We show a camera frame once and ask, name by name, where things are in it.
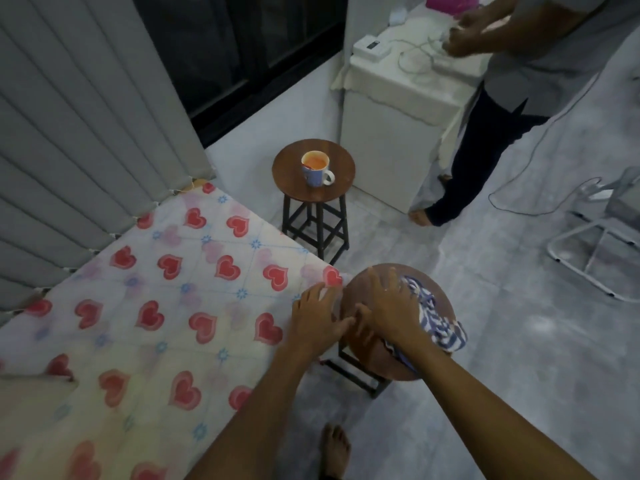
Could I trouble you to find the mattress with red heart sheet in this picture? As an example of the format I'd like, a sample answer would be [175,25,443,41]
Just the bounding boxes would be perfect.
[0,181,346,480]

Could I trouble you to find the cream cloth cover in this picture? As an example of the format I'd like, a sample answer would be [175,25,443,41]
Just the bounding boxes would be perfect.
[331,55,481,128]

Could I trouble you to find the grey vertical blinds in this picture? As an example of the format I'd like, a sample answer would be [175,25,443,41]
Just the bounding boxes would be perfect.
[0,0,217,325]

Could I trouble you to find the round wooden stool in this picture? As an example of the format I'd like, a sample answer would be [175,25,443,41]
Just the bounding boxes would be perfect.
[271,139,357,265]
[320,263,457,399]

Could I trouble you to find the person's right forearm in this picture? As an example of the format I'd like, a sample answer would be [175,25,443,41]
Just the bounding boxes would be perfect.
[385,330,601,480]

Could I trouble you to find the blue mug with orange drink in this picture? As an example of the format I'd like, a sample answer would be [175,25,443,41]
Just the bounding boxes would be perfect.
[300,151,335,188]

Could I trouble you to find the person's left hand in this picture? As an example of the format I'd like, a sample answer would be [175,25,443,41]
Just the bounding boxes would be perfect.
[289,282,357,354]

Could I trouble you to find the white metal folding frame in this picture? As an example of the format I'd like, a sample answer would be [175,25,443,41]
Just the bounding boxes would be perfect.
[546,167,640,303]

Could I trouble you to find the blue white striped cloth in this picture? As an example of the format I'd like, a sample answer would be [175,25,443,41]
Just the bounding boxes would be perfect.
[382,276,469,373]

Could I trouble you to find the black framed window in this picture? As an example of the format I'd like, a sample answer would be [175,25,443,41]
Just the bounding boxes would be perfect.
[131,0,349,149]

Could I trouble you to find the white box device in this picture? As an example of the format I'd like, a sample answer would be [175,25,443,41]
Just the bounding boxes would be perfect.
[352,35,393,60]

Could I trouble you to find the pink bag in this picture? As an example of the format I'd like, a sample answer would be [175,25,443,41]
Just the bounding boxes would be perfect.
[425,0,481,15]

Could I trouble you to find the person's left forearm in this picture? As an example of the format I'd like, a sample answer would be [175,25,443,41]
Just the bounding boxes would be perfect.
[185,340,331,480]

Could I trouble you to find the person's bare foot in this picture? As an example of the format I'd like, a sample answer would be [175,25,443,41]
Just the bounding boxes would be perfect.
[320,424,352,480]

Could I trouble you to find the white cabinet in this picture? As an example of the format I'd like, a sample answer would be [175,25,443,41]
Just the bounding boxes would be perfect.
[340,25,483,214]

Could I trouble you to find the long thin white cable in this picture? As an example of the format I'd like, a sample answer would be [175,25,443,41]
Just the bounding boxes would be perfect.
[487,70,606,215]

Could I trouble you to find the person's right hand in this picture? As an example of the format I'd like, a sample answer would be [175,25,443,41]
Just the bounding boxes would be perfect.
[351,266,427,348]

